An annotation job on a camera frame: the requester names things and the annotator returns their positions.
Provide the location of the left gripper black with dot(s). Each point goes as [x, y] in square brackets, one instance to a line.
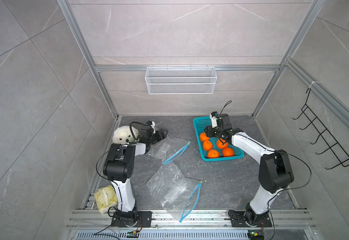
[161, 134]

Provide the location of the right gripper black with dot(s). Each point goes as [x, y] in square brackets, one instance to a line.
[208, 131]

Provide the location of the orange six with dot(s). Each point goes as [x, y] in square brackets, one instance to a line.
[221, 144]

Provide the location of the orange one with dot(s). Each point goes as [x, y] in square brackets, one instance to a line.
[228, 152]

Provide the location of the orange three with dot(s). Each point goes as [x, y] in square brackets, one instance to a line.
[203, 137]

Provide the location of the orange four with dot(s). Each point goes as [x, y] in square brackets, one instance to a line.
[207, 145]

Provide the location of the orange two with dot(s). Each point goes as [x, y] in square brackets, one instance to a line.
[212, 154]

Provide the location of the clear zip-top bag blue seal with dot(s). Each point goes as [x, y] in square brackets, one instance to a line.
[177, 194]

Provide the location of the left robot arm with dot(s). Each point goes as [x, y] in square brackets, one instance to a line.
[119, 165]

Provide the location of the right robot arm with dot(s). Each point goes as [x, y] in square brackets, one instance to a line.
[275, 172]

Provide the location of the teal plastic basket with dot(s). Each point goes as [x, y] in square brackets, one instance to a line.
[199, 124]

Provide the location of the white plush dog toy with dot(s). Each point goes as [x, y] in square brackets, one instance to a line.
[123, 135]

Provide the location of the yellow plush toy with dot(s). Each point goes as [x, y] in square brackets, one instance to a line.
[105, 199]

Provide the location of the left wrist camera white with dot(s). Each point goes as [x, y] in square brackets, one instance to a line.
[152, 126]

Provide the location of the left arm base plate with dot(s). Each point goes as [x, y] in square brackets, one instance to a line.
[132, 219]

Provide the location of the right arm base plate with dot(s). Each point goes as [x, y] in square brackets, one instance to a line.
[243, 220]

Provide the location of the aluminium mounting rail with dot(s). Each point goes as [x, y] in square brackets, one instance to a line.
[197, 219]

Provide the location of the black wire hook rack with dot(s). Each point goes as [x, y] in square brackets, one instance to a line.
[323, 135]

